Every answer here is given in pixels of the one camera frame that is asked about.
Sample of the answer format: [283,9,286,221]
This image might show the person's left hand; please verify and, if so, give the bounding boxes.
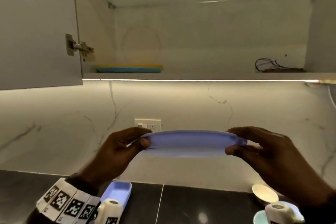
[78,126,153,188]

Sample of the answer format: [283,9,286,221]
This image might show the person's right hand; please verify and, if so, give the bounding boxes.
[225,126,336,207]

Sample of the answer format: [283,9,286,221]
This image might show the small cream bowl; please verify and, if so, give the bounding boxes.
[251,183,279,205]

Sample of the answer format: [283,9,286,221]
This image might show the small blue bowl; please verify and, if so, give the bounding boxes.
[278,201,305,222]

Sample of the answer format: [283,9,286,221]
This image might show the teal bowl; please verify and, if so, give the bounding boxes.
[253,210,268,224]

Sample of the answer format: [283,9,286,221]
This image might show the light blue plate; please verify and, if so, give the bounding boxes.
[131,129,248,159]

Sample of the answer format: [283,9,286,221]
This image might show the teal plate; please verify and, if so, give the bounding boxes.
[96,66,164,73]

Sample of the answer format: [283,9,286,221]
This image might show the yellow plate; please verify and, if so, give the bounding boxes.
[97,65,164,69]
[97,63,163,67]

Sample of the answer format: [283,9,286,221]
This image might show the person's left forearm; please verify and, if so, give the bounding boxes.
[25,208,57,224]

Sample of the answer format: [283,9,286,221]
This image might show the metal cabinet door hinge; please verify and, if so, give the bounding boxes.
[65,33,95,62]

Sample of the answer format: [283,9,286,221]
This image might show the blue rectangular tray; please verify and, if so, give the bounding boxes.
[100,181,133,207]

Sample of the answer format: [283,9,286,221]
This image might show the right wrist marker band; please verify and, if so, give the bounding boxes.
[299,192,336,224]

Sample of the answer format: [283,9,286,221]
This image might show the wrist marker band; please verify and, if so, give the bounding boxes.
[35,178,102,224]
[299,192,336,224]

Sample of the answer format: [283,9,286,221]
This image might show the left wrist marker band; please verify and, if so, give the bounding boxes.
[35,178,102,224]

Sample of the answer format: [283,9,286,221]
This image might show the grey LED driver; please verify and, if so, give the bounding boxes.
[262,68,307,73]

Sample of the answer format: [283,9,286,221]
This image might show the LED light strip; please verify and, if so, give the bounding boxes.
[82,78,322,83]

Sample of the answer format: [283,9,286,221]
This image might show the white wall switch socket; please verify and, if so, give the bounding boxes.
[134,119,162,132]

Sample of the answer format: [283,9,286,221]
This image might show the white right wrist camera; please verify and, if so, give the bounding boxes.
[264,202,299,224]

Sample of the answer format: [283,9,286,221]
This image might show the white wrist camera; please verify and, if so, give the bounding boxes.
[264,202,299,224]
[94,198,124,224]

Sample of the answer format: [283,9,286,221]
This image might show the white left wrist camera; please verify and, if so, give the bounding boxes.
[94,198,124,224]

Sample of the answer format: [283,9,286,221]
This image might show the white cable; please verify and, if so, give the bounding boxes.
[327,84,336,109]

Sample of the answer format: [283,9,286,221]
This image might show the dark driver wires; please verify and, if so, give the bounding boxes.
[255,58,289,72]

